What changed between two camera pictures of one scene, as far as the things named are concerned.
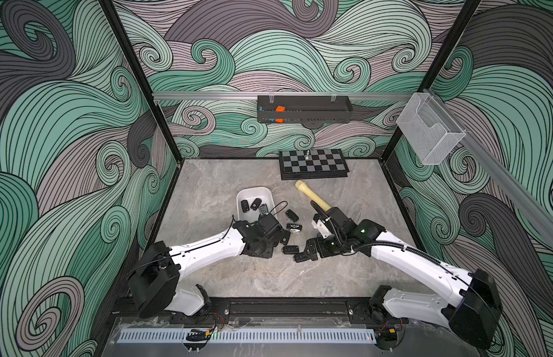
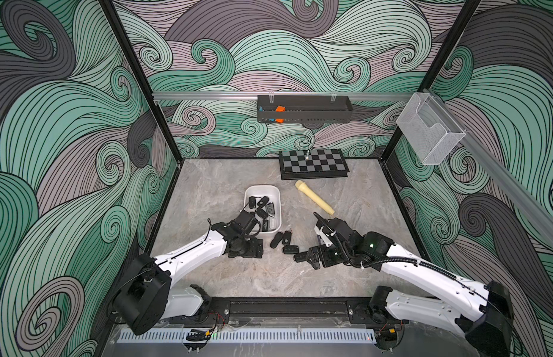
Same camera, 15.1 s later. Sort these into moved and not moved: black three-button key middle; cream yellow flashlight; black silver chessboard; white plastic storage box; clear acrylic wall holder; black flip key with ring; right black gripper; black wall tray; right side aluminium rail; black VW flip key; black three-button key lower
Moved: black flip key with ring; right black gripper; white plastic storage box
Not moved: black silver chessboard; black VW flip key; black wall tray; clear acrylic wall holder; right side aluminium rail; black three-button key middle; black three-button key lower; cream yellow flashlight
